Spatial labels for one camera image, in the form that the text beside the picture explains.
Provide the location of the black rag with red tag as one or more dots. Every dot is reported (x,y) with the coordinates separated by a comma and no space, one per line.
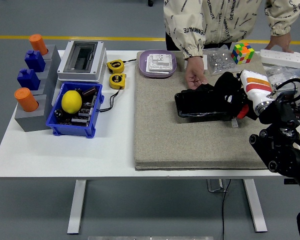
(226,85)

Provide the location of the person's torso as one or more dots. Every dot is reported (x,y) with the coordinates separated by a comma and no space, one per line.
(220,20)

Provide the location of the person's left forearm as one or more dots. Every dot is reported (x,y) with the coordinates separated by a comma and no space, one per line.
(282,17)

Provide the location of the black round knob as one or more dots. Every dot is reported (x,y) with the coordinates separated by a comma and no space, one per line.
(58,113)

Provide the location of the colourful puzzle cube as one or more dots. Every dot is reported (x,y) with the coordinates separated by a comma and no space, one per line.
(242,53)

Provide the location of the white table leg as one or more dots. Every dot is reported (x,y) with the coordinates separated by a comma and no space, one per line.
(76,207)
(256,207)

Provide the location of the clear bag of small parts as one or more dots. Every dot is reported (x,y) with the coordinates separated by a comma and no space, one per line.
(280,72)

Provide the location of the grey-brown mat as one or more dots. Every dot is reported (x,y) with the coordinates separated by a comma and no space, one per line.
(177,142)

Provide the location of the blue plastic block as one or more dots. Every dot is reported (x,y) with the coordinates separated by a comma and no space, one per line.
(35,61)
(28,80)

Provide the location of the purple plate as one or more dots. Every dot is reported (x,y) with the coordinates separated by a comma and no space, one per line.
(143,65)

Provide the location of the black chair caster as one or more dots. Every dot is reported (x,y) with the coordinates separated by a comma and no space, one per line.
(150,2)

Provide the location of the small white connector plug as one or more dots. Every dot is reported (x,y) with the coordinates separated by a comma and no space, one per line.
(235,124)

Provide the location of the clear bag of metal parts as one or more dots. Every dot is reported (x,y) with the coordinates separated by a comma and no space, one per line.
(220,62)

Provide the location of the grey under-table control box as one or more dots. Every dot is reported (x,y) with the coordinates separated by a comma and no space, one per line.
(216,185)

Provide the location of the black table controller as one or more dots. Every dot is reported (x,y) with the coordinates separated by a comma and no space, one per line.
(288,181)

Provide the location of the person's right hand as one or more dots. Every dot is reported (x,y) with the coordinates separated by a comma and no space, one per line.
(195,72)

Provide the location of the orange cylinder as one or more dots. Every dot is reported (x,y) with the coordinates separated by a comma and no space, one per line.
(26,100)
(38,44)

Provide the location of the yellow lemon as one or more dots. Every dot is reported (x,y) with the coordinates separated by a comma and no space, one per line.
(71,102)

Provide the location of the electronic circuit boards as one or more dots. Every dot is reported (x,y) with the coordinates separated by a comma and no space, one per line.
(86,110)

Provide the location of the grey stepped block holder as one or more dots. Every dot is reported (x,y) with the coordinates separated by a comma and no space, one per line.
(33,123)

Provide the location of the grey electrical enclosure box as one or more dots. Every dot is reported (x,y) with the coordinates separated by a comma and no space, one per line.
(77,75)

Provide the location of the blue plastic bin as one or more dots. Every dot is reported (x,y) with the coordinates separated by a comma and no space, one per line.
(72,128)

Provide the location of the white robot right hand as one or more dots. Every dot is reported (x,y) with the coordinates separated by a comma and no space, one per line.
(257,87)

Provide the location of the white wall socket plate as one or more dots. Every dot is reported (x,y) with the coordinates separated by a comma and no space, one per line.
(160,62)

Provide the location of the yellow tape measure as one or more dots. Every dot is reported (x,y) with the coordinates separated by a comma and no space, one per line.
(115,66)
(117,81)

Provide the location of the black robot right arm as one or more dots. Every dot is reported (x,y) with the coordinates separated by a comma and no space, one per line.
(285,150)

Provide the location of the small white card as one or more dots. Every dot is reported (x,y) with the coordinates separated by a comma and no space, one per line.
(205,63)

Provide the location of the person's right forearm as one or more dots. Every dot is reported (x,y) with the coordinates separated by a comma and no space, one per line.
(188,42)

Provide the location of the dark brown capacitor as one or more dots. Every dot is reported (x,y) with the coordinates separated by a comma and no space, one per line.
(90,91)

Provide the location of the white power strip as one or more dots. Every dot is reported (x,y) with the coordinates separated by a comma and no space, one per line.
(277,57)

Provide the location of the person's left hand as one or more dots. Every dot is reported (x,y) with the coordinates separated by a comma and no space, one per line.
(280,41)

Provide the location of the black glossy panel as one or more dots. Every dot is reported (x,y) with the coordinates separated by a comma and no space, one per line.
(195,102)

